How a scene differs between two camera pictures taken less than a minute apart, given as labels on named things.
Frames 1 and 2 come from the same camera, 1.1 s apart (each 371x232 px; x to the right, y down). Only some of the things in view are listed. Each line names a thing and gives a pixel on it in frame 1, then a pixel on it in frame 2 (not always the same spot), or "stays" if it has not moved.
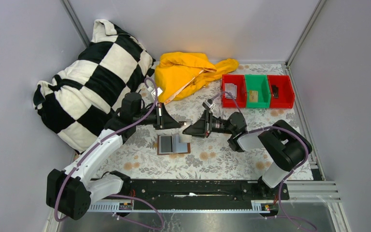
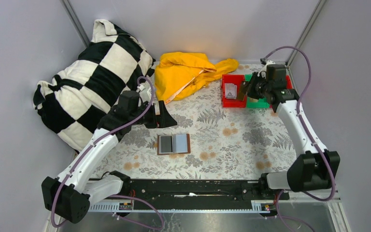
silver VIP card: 231,88 stays
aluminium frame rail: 308,191 stays
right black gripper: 206,122 -> 251,90
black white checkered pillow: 76,103 stays
